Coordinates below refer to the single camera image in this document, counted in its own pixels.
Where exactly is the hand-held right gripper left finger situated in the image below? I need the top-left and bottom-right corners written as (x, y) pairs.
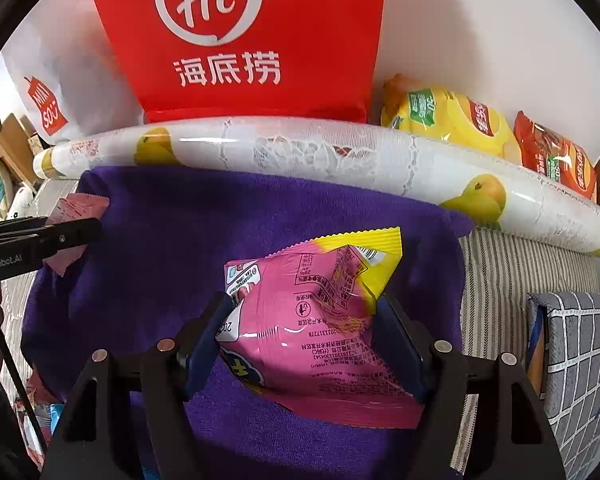
top-left (40, 290), bottom-right (237, 480)

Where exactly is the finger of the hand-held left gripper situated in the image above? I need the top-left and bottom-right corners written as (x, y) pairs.
top-left (0, 216), bottom-right (104, 262)

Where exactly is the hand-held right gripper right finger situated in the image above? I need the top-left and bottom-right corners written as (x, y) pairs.
top-left (371, 292), bottom-right (567, 480)

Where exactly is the pale pink snack packet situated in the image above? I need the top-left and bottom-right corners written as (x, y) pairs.
top-left (42, 192), bottom-right (111, 278)

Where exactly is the pink and yellow snack packet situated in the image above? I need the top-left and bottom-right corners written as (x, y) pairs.
top-left (219, 226), bottom-right (426, 431)

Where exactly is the white plush toy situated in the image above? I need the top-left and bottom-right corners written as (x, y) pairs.
top-left (7, 185), bottom-right (36, 222)

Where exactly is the wooden stool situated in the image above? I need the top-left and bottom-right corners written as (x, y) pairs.
top-left (0, 112), bottom-right (46, 196)

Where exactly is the purple towel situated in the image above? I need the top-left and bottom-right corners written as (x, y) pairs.
top-left (20, 165), bottom-right (473, 480)

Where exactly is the striped bed mattress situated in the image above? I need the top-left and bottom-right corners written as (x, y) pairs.
top-left (0, 180), bottom-right (600, 480)

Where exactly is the white plastic bag red label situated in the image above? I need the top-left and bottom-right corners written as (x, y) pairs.
top-left (2, 7), bottom-right (146, 148)

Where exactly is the grey checked folded cloth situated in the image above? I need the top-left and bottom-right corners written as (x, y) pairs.
top-left (525, 290), bottom-right (600, 456)

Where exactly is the rolled lemon print tablecloth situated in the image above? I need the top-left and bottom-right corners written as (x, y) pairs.
top-left (32, 116), bottom-right (600, 259)

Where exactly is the red paper bag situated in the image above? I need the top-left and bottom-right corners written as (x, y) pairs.
top-left (82, 0), bottom-right (388, 123)

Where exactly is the large yellow snack bag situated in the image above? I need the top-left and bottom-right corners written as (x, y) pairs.
top-left (380, 74), bottom-right (523, 166)

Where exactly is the large orange snack bag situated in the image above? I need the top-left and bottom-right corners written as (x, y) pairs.
top-left (512, 111), bottom-right (598, 203)

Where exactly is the black cable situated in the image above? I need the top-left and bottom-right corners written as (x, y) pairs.
top-left (0, 287), bottom-right (48, 453)

